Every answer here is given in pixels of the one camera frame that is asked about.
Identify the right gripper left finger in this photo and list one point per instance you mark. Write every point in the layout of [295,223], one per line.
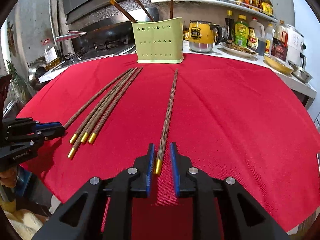
[101,209]

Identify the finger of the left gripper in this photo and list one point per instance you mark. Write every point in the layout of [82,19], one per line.
[50,130]

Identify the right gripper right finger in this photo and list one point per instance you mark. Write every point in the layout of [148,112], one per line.
[222,209]

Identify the cooking oil bottle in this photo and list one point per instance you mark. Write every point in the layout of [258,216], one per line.
[51,57]

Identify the red table cloth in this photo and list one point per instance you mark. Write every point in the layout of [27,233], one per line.
[231,118]

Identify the black wok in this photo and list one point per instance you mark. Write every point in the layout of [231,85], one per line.
[108,36]

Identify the green plastic utensil holder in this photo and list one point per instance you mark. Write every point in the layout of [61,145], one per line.
[159,42]

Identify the yellow bowl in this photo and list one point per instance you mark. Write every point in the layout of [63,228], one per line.
[278,64]

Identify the steel bowl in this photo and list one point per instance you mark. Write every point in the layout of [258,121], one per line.
[301,74]

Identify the plate with food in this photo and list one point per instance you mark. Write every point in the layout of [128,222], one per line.
[238,50]

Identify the red label box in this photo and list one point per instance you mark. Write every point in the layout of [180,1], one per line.
[278,49]

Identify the white rice cooker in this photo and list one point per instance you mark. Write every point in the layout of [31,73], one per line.
[295,47]

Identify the yellow steel mug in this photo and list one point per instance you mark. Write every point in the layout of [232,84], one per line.
[203,36]

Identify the green label bottle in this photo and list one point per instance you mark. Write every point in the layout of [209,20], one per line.
[241,31]

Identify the white jug dark sauce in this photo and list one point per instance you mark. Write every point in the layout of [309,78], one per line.
[256,38]

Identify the dark soy sauce bottle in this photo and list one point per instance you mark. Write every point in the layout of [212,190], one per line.
[229,21]

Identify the brown sauce bottle on shelf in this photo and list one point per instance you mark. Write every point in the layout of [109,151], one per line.
[267,7]

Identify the wall shelf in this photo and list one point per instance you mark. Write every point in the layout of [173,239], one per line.
[233,5]

